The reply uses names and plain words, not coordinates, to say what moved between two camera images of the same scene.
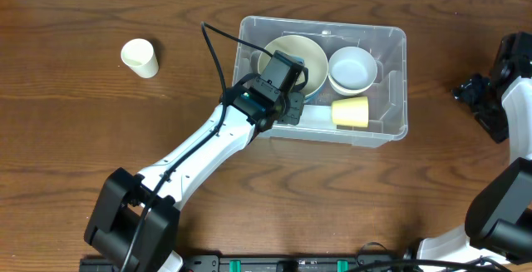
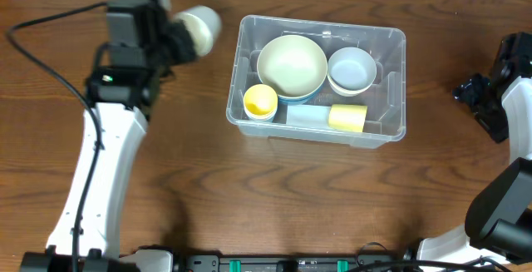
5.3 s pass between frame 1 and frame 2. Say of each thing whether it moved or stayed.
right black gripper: stayed
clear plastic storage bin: stayed
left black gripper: moved
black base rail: stayed
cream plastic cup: moved
